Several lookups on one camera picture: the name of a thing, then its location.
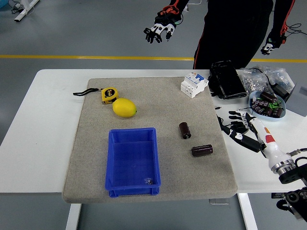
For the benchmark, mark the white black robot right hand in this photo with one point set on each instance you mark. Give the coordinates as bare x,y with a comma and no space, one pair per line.
271,148

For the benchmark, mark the grey box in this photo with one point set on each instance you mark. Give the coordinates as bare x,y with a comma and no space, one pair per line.
298,98

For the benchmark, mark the blue plastic box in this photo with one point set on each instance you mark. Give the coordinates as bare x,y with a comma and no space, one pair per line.
134,158

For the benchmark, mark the table control panel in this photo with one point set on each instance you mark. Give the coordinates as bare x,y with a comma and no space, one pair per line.
278,195

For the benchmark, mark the light blue bowl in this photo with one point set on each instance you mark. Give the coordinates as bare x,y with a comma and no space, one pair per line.
254,95

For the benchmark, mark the black power adapter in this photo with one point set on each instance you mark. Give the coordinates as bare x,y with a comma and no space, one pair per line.
281,91

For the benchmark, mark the white table leg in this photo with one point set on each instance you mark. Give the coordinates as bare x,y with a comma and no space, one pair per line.
248,210
73,215

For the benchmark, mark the clear bag of nuts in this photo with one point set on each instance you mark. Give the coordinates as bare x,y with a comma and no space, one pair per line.
251,81

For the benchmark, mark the clear bag of parts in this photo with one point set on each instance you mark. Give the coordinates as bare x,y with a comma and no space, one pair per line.
280,75

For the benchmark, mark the black case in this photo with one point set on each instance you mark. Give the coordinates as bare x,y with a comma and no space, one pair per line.
227,80

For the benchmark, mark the white blue circuit breaker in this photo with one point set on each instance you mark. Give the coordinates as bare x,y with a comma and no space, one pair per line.
193,83

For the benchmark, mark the grey-brown mat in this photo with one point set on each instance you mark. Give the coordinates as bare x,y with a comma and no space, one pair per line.
168,112

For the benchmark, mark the small metal screws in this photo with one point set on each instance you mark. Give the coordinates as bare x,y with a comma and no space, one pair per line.
148,181

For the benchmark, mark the person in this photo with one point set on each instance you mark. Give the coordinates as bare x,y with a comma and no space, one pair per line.
227,28

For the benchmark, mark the yellow lemon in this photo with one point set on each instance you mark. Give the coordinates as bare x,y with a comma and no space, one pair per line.
124,107

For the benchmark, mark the yellow tape measure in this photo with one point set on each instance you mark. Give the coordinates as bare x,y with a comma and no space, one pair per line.
109,94

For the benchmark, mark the white desk foot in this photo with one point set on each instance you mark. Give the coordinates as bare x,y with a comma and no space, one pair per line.
25,10

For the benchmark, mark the metal table bracket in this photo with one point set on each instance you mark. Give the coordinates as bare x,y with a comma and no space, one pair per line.
218,201

